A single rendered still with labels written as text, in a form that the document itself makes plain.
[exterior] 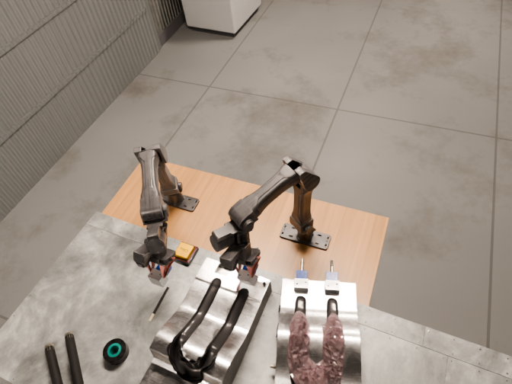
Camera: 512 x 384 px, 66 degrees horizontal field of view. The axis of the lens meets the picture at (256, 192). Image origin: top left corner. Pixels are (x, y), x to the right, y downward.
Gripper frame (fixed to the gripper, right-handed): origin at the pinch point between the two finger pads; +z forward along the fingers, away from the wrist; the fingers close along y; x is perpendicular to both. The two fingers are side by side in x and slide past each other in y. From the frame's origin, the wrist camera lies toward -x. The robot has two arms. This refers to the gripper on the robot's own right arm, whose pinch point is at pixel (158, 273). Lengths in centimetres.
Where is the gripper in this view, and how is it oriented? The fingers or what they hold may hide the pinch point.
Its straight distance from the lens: 145.2
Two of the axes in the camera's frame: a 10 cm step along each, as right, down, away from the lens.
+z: -1.1, 9.0, 4.1
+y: 9.2, 2.6, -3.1
